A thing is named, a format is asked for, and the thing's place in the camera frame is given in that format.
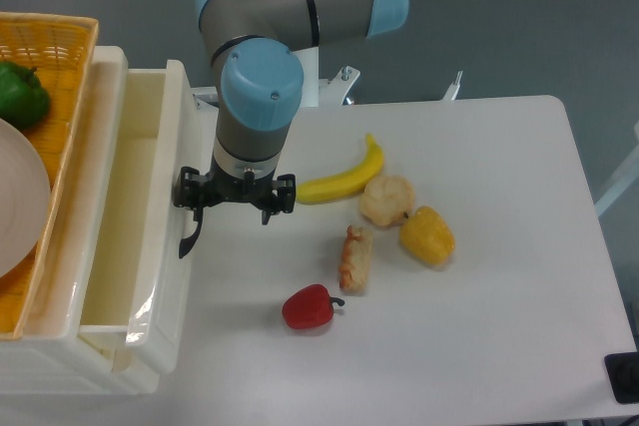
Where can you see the toasted bread roll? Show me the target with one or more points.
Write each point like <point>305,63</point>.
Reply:
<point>355,259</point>

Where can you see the beige pastry bun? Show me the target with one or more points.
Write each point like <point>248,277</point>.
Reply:
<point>387,200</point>

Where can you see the green bell pepper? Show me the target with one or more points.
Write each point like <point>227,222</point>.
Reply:
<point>24,101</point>

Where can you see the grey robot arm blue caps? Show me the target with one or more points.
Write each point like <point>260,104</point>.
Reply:
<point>251,144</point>

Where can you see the black device at table edge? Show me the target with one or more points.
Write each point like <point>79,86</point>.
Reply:
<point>622,370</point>

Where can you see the yellow bell pepper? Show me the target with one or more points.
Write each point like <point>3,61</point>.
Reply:
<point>426,236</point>

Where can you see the red bell pepper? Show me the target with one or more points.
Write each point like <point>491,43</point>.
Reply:
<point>310,307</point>

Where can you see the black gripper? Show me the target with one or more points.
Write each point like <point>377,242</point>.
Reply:
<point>195,191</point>

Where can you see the beige plate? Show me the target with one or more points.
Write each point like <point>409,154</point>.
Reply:
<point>25,193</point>

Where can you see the white drawer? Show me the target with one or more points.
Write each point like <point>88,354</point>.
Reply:
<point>138,287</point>

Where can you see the yellow banana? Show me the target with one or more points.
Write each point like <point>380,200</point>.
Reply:
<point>347,183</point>

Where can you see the black top drawer handle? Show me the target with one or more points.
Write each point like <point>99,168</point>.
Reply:
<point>187,243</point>

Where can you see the white plastic drawer cabinet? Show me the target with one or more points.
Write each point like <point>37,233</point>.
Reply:
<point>51,357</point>

